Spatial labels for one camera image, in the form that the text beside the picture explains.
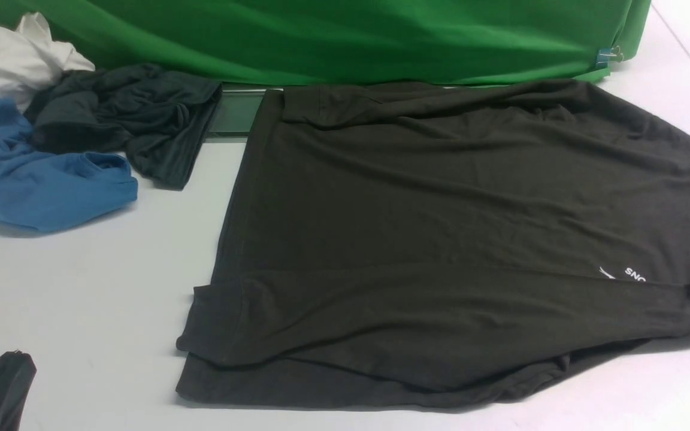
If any blue crumpled garment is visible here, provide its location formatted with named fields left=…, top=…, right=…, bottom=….
left=0, top=99, right=138, bottom=233

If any green backdrop cloth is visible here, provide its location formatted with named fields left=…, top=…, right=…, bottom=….
left=0, top=1, right=651, bottom=86

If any dark teal crumpled garment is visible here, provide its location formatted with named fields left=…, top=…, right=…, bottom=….
left=25, top=63, right=222, bottom=190

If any white crumpled garment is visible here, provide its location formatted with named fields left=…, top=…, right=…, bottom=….
left=0, top=12, right=95, bottom=112

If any blue binder clip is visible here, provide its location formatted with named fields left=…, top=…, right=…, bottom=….
left=595, top=45, right=625, bottom=69

